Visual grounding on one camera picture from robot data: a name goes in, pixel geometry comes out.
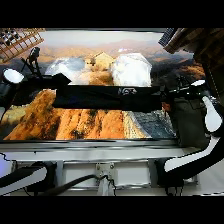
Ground black pants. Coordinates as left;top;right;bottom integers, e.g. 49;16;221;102
51;84;165;113

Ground white garment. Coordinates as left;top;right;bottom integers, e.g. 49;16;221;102
110;52;153;88

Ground dark grey garment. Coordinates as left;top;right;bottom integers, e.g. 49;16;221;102
169;96;212;150

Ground brown wooden rack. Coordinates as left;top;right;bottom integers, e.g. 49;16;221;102
0;28;45;64

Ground silver frame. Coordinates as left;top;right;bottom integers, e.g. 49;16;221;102
0;139;224;197

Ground black cable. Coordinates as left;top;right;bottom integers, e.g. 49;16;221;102
41;173;117;197

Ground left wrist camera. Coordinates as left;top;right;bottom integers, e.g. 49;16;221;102
20;46;42;80

